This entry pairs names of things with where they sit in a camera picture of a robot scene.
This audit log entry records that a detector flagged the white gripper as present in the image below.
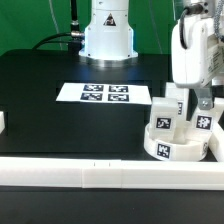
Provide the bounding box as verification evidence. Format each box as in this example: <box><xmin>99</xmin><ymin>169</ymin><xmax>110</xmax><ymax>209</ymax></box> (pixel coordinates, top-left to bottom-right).
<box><xmin>171</xmin><ymin>15</ymin><xmax>224</xmax><ymax>110</ymax></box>

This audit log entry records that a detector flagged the paper sheet with markers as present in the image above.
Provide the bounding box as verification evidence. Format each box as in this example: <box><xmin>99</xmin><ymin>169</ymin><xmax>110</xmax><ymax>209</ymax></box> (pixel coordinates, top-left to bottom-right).
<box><xmin>56</xmin><ymin>83</ymin><xmax>151</xmax><ymax>105</ymax></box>

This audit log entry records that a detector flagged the white right barrier rail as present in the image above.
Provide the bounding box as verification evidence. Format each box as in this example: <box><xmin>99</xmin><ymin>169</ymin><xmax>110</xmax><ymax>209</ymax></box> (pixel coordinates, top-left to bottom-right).
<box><xmin>209</xmin><ymin>121</ymin><xmax>224</xmax><ymax>162</ymax></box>

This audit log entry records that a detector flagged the white barrier rail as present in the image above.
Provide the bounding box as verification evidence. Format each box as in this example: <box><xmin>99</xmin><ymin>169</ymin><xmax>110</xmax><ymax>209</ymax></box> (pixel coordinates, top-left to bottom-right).
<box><xmin>209</xmin><ymin>121</ymin><xmax>224</xmax><ymax>162</ymax></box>
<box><xmin>0</xmin><ymin>157</ymin><xmax>224</xmax><ymax>190</ymax></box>
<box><xmin>0</xmin><ymin>111</ymin><xmax>5</xmax><ymax>134</ymax></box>

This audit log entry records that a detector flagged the black cable with connector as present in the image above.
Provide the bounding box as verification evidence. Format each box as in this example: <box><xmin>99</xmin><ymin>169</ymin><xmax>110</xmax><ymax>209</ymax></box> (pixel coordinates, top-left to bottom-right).
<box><xmin>32</xmin><ymin>30</ymin><xmax>86</xmax><ymax>50</ymax></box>

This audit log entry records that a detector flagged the black vertical antenna cable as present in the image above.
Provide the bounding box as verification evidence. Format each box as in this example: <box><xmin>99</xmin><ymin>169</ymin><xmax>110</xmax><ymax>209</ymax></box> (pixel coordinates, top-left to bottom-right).
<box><xmin>69</xmin><ymin>0</ymin><xmax>80</xmax><ymax>33</ymax></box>

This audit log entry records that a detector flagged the white left barrier rail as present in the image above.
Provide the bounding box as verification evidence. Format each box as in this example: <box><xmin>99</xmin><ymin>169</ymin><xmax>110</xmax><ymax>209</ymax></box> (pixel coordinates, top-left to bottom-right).
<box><xmin>0</xmin><ymin>111</ymin><xmax>5</xmax><ymax>134</ymax></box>

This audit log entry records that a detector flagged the white front barrier rail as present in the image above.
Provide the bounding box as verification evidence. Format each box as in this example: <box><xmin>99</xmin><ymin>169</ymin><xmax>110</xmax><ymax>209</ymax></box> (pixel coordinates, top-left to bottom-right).
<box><xmin>0</xmin><ymin>157</ymin><xmax>224</xmax><ymax>190</ymax></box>

